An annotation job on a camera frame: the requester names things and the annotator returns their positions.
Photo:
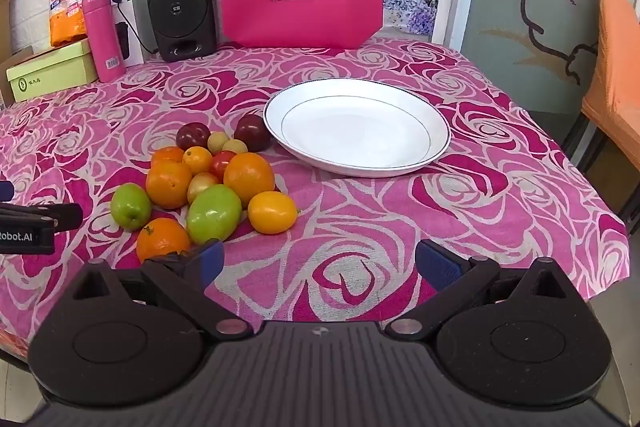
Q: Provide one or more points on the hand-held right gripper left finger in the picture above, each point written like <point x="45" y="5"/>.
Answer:
<point x="210" y="256"/>

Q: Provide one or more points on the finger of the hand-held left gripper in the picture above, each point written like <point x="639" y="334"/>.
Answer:
<point x="5" y="191"/>
<point x="45" y="213"/>

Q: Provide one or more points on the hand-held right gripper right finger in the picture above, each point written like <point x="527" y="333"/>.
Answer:
<point x="435" y="263"/>

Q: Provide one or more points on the stemmed mandarin orange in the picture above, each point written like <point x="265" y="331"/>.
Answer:
<point x="161" y="239"/>

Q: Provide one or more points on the yellow-red apple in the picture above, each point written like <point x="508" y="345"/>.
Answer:
<point x="201" y="184"/>

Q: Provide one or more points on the oval yellow-orange citrus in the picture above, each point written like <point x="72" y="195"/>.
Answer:
<point x="272" y="212"/>

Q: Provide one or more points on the large orange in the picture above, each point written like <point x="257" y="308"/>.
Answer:
<point x="169" y="184"/>
<point x="248" y="178"/>

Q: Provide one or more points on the small green jujube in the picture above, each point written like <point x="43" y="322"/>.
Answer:
<point x="131" y="206"/>

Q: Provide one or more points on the small round kumquat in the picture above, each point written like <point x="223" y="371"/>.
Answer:
<point x="197" y="159"/>

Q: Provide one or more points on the rough mandarin orange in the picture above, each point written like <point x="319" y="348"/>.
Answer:
<point x="167" y="154"/>

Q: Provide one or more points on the tan longan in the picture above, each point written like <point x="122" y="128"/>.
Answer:
<point x="217" y="142"/>
<point x="236" y="146"/>

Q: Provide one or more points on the dark red plum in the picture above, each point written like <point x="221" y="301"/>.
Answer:
<point x="251" y="133"/>
<point x="192" y="136"/>

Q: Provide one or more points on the white plate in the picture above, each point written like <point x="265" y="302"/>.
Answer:
<point x="350" y="132"/>

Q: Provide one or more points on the pink rose tablecloth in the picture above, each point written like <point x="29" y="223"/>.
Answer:
<point x="350" y="217"/>

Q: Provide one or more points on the light green box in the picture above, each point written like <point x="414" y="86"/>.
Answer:
<point x="50" y="69"/>

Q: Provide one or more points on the pink thermos bottle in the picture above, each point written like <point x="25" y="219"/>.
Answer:
<point x="102" y="37"/>

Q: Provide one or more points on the white box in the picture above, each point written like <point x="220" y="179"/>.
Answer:
<point x="137" y="22"/>

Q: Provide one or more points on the black speaker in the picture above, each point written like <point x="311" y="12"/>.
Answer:
<point x="180" y="7"/>

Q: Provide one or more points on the orange chair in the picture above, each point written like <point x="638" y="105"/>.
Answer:
<point x="615" y="82"/>

